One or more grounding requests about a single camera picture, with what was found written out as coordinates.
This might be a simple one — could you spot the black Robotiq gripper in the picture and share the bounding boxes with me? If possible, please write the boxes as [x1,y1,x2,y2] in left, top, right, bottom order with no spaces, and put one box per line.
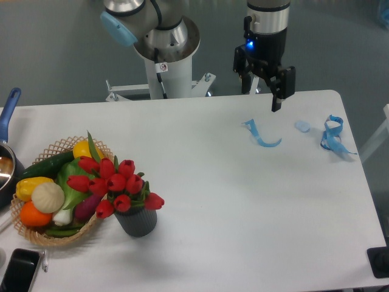
[233,29,296,112]

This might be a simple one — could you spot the red tulip bouquet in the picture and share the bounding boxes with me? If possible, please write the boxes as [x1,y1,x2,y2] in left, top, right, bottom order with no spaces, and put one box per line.
[67,135,165,219]

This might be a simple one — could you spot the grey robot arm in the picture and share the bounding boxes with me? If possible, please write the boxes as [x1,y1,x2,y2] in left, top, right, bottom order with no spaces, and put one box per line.
[100,1,296,111]

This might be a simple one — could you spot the dark grey ribbed vase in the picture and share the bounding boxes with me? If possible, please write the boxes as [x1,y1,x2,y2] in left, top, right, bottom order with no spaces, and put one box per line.
[114,207,157,238]

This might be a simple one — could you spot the curved blue tape strip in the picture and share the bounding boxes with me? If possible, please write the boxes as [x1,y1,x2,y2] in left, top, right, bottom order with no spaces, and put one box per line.
[242,119,282,148]

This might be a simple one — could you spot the small pale blue cap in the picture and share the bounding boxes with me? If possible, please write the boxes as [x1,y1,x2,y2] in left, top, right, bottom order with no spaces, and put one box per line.
[294,120,311,133]

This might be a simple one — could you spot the tangled blue tape strip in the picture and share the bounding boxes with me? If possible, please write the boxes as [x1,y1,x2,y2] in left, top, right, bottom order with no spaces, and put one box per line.
[320,114,357,156]

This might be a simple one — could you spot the yellow lemon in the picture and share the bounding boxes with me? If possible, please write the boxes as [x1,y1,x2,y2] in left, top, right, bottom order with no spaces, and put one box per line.
[72,140,92,159]

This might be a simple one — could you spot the black device at table corner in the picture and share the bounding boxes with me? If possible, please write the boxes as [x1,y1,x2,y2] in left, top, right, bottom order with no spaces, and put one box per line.
[367,246,388,279]

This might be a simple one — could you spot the woven wicker basket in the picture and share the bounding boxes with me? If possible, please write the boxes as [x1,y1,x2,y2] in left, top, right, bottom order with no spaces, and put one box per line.
[10,136,98,247]

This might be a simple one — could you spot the purple sweet potato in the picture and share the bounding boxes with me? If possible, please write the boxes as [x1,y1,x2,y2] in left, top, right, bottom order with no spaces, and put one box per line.
[75,195,102,222]

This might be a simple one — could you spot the green bok choy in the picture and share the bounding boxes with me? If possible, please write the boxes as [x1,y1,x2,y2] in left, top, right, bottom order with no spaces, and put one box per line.
[53,158,93,226]

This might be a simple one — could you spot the green cucumber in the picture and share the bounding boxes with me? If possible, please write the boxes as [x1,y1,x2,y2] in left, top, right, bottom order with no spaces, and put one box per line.
[20,151,74,179]

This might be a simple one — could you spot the white steamed bun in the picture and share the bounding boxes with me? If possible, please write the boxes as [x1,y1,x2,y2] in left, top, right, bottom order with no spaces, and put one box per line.
[31,182,64,214]

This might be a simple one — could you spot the green pea pods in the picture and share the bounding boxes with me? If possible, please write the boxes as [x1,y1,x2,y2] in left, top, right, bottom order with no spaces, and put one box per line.
[44,225,83,238]

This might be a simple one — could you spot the yellow bell pepper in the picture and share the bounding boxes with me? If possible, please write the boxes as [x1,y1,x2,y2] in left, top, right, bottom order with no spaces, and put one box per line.
[15,176,54,202]

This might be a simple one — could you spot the orange fruit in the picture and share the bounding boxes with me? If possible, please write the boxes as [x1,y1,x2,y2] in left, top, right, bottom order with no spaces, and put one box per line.
[19,201,52,227]

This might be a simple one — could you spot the clear pen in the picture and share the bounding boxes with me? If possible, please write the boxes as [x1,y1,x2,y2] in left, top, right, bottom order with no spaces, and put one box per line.
[41,249,49,273]

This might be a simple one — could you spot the black smartphone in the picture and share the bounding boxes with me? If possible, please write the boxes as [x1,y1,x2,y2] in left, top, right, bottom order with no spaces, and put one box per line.
[1,248,41,292]

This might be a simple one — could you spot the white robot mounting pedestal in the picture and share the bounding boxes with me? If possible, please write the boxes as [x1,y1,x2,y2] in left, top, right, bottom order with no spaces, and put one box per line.
[103,13,216,102]

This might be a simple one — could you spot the white chair frame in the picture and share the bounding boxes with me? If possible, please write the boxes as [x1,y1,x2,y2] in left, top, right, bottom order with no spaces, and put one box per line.
[359,104,388,163]

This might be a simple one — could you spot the blue handled saucepan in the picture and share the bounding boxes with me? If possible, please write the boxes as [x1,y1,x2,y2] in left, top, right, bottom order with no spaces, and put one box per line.
[1,88,24,208]

